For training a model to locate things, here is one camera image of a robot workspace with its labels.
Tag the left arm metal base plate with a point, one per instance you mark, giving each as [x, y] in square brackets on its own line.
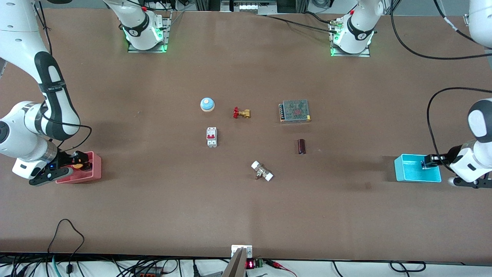
[365, 54]

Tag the metal valve white caps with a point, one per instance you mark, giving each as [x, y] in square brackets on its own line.
[262, 171]

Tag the white red circuit breaker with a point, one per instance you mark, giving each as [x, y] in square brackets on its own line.
[211, 136]

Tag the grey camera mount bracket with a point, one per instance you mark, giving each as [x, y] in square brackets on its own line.
[239, 256]

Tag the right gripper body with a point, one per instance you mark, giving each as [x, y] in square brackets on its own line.
[63, 158]

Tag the red digit display module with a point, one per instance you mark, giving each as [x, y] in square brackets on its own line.
[253, 264]

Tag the cyan plastic bin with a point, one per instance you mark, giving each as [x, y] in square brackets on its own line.
[409, 171]

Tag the red clip lead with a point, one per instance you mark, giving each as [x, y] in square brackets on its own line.
[280, 265]

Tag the metal mesh power supply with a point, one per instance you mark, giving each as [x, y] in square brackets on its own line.
[295, 110]

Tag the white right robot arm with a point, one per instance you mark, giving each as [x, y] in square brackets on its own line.
[23, 30]

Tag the blue round bell button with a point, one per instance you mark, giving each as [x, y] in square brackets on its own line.
[207, 104]

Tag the pink plastic bin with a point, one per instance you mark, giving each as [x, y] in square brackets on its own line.
[90, 175]

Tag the dark red cylinder capacitor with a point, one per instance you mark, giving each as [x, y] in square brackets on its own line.
[301, 146]

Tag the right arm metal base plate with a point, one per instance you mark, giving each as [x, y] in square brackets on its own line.
[168, 30]

